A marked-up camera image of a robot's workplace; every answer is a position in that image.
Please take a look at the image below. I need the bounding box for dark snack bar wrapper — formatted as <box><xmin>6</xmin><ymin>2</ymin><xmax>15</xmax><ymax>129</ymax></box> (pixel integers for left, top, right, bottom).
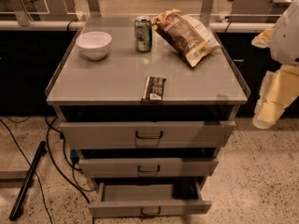
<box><xmin>141</xmin><ymin>77</ymin><xmax>166</xmax><ymax>104</ymax></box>

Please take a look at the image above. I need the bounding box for white ceramic bowl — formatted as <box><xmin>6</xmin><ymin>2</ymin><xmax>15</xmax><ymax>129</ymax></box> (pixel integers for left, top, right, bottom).
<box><xmin>76</xmin><ymin>31</ymin><xmax>112</xmax><ymax>61</ymax></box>

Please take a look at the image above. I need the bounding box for white and yellow gripper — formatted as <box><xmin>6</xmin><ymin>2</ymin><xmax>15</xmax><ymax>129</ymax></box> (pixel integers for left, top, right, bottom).
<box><xmin>252</xmin><ymin>64</ymin><xmax>299</xmax><ymax>129</ymax></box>

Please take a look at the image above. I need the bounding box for green soda can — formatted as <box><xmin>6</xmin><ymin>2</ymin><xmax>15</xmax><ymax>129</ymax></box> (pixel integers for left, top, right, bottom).
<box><xmin>134</xmin><ymin>16</ymin><xmax>152</xmax><ymax>52</ymax></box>

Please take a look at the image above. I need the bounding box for black bar on floor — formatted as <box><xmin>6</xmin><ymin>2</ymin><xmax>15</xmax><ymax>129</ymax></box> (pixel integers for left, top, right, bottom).
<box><xmin>9</xmin><ymin>141</ymin><xmax>47</xmax><ymax>221</ymax></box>

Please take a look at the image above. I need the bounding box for brown chip bag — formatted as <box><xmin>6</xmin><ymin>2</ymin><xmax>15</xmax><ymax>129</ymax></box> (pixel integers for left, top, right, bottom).
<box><xmin>151</xmin><ymin>9</ymin><xmax>221</xmax><ymax>67</ymax></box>

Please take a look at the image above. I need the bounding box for grey drawer cabinet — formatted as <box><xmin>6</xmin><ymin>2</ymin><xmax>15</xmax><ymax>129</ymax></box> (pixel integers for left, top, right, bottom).
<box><xmin>44</xmin><ymin>16</ymin><xmax>251</xmax><ymax>218</ymax></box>

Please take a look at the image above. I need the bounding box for white horizontal rail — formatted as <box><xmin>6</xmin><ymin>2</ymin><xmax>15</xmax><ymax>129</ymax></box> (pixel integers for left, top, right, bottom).
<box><xmin>0</xmin><ymin>21</ymin><xmax>273</xmax><ymax>33</ymax></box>

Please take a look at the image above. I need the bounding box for blue plug box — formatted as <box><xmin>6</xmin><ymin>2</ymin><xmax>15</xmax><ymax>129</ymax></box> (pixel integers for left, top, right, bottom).
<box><xmin>70</xmin><ymin>149</ymin><xmax>79</xmax><ymax>164</ymax></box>

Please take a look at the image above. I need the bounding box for grey bottom drawer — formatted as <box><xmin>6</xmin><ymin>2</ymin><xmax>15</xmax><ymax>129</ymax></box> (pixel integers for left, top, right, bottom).
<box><xmin>88</xmin><ymin>177</ymin><xmax>211</xmax><ymax>217</ymax></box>

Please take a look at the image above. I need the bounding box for grey middle drawer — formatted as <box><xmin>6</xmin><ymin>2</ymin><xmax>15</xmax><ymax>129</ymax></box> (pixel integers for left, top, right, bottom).
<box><xmin>78</xmin><ymin>157</ymin><xmax>219</xmax><ymax>178</ymax></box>

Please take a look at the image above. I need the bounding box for grey top drawer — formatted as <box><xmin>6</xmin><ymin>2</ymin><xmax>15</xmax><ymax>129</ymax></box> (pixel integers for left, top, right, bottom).
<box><xmin>61</xmin><ymin>105</ymin><xmax>235</xmax><ymax>149</ymax></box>

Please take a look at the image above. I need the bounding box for grey drawer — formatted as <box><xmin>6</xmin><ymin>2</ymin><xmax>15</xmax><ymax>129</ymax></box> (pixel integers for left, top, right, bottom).
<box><xmin>88</xmin><ymin>177</ymin><xmax>211</xmax><ymax>217</ymax></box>
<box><xmin>78</xmin><ymin>157</ymin><xmax>219</xmax><ymax>178</ymax></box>
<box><xmin>61</xmin><ymin>105</ymin><xmax>235</xmax><ymax>149</ymax></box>

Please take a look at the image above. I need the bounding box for thin black floor cable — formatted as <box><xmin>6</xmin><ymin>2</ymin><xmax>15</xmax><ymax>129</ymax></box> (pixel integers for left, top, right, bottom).
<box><xmin>0</xmin><ymin>119</ymin><xmax>54</xmax><ymax>224</ymax></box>

